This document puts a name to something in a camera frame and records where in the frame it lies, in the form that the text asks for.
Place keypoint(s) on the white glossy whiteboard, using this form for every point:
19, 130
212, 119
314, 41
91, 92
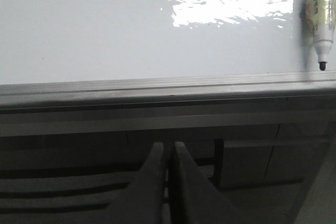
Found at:
86, 40

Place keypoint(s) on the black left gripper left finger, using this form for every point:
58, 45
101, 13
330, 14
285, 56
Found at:
142, 200

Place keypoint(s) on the dark cabinet with shelf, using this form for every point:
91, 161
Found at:
74, 178

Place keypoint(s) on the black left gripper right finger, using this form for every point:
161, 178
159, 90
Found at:
193, 198

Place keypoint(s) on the grey whiteboard marker ledge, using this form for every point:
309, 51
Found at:
166, 103

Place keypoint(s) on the white black-tipped whiteboard marker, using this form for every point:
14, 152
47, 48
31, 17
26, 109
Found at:
320, 17

